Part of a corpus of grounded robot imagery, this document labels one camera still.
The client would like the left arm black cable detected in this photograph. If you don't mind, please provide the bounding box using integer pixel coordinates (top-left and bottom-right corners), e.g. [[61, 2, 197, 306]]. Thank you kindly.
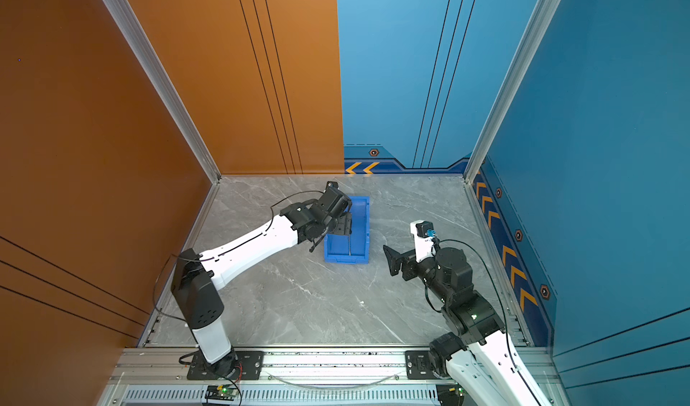
[[152, 189, 325, 326]]

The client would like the green circuit board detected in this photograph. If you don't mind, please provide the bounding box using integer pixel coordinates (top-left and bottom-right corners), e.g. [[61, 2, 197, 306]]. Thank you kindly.
[[204, 384, 242, 405]]

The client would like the aluminium front rail frame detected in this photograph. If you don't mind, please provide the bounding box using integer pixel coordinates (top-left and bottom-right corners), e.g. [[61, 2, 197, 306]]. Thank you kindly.
[[99, 345, 570, 405]]

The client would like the aluminium corner post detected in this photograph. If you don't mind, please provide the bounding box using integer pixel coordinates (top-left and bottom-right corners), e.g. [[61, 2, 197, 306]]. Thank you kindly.
[[464, 0, 562, 185], [102, 0, 222, 185]]

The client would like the left aluminium corner post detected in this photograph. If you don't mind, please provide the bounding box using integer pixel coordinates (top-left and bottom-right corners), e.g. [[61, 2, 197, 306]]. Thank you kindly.
[[102, 0, 222, 185]]

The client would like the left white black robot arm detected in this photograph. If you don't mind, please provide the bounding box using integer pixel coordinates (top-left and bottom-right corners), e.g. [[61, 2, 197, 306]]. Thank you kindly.
[[171, 181, 352, 365]]

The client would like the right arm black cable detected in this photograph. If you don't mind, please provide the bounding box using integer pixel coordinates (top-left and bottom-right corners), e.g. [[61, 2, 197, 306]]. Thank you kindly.
[[430, 237, 543, 406]]

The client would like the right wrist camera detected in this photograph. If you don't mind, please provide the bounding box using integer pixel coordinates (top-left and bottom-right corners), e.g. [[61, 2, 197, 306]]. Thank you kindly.
[[410, 220, 438, 263]]

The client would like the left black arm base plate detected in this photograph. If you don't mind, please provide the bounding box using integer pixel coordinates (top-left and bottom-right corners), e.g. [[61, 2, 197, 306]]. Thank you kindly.
[[179, 350, 264, 382]]

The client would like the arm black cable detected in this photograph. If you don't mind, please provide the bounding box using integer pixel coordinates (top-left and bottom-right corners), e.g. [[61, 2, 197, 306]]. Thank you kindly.
[[430, 237, 543, 406], [152, 189, 325, 326]]

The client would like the blue plastic bin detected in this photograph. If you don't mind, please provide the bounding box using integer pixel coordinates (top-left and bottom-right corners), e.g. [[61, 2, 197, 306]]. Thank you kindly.
[[323, 197, 370, 264]]

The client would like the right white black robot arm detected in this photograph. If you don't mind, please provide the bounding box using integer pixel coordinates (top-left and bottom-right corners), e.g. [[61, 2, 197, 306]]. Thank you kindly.
[[383, 245, 550, 405]]

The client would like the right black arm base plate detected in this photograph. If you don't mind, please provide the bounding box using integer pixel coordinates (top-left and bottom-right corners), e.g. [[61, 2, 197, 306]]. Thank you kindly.
[[404, 350, 445, 380]]

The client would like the right aluminium corner post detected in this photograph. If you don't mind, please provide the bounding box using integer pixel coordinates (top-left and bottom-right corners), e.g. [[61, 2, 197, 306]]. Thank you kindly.
[[464, 0, 562, 185]]

